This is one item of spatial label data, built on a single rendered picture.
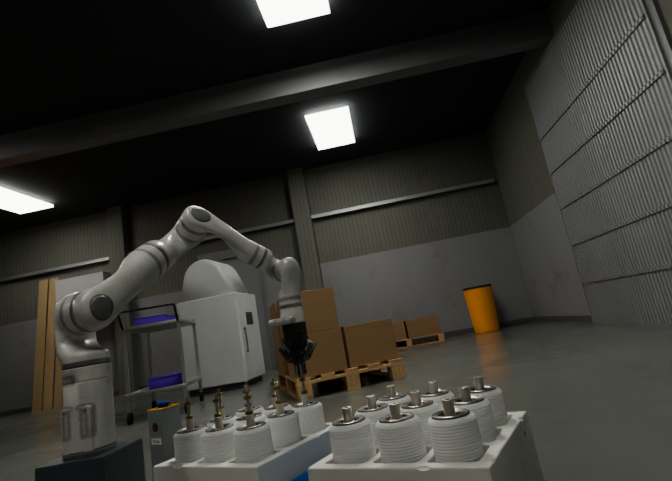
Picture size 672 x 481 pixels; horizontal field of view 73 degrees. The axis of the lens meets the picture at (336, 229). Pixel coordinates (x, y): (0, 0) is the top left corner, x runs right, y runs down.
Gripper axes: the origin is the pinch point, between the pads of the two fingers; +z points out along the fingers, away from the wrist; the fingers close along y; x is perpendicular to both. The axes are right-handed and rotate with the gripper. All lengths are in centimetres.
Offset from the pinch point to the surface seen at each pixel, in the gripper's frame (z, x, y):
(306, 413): 11.8, 4.1, -2.3
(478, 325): 23, -606, 66
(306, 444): 17.9, 12.8, -6.6
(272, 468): 19.2, 26.7, -5.3
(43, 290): -170, -367, 761
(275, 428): 12.6, 16.3, 0.0
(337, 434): 11.5, 31.4, -27.3
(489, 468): 17, 36, -59
